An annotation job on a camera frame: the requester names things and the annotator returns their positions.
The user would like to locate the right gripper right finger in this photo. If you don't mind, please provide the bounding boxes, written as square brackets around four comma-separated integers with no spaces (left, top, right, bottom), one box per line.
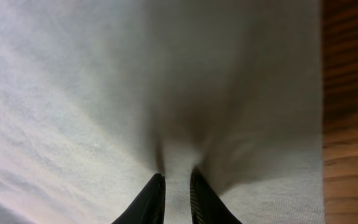
[190,167,242,224]

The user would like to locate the light blue printed t-shirt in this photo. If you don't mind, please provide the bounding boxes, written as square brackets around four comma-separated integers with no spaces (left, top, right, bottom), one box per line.
[0,0,324,223]

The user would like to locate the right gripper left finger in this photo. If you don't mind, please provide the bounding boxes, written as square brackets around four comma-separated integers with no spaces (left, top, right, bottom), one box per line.
[112,174,166,224]

